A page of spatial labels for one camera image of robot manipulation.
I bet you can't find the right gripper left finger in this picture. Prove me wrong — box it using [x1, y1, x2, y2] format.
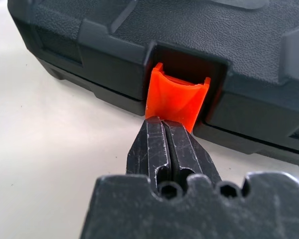
[125, 117, 171, 194]

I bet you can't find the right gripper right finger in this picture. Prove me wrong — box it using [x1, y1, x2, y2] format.
[163, 119, 224, 195]

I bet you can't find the orange case latch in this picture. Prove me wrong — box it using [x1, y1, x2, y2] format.
[144, 62, 212, 133]

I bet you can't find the black plastic tool case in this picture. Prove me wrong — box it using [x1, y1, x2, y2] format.
[6, 0, 299, 173]

